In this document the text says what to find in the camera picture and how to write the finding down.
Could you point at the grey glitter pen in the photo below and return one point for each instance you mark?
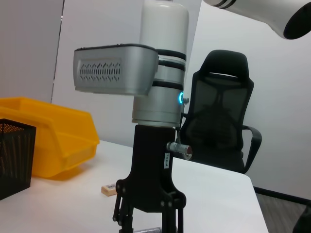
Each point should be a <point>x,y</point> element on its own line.
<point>148,230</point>

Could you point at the black mesh office chair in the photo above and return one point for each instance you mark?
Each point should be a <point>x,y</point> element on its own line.
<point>218,136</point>

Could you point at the yellow plastic bin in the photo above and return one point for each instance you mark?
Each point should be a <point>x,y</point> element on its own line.
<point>60,136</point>

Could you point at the black mesh pen holder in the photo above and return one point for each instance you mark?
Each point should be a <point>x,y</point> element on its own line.
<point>17,157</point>

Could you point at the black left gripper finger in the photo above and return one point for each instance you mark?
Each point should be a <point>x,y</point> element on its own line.
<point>303,221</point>

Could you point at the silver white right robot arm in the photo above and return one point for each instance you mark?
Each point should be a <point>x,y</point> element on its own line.
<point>160,36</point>

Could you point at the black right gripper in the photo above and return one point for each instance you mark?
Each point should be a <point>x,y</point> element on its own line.
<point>150,170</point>

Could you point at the beige eraser with barcode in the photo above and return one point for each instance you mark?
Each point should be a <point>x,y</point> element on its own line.
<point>108,189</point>

